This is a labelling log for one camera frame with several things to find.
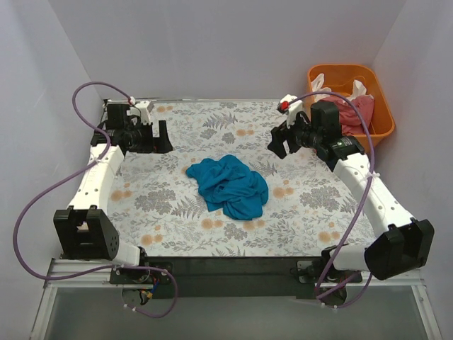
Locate blue t shirt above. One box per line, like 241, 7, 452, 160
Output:
185, 154, 269, 221

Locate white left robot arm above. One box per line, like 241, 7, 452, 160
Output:
53, 100, 173, 283

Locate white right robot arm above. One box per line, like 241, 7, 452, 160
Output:
268, 98, 435, 282

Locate orange plastic bin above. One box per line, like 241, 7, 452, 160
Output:
306, 64, 395, 147

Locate white t shirt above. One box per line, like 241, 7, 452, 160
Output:
310, 73, 374, 106

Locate floral table mat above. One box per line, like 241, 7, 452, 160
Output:
70, 101, 399, 258

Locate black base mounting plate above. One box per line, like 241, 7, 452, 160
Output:
109, 255, 364, 301

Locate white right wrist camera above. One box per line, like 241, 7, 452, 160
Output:
277, 94, 304, 128

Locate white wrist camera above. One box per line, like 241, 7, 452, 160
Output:
127, 101, 154, 125
277, 94, 304, 128

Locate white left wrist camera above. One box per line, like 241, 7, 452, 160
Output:
127, 101, 154, 125

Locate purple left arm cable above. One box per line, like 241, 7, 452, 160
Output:
12, 81, 178, 319

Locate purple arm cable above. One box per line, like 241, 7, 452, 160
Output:
287, 91, 375, 308
12, 81, 178, 319

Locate aluminium frame rail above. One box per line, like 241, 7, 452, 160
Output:
29, 259, 116, 339

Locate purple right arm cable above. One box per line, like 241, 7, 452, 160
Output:
287, 91, 375, 308

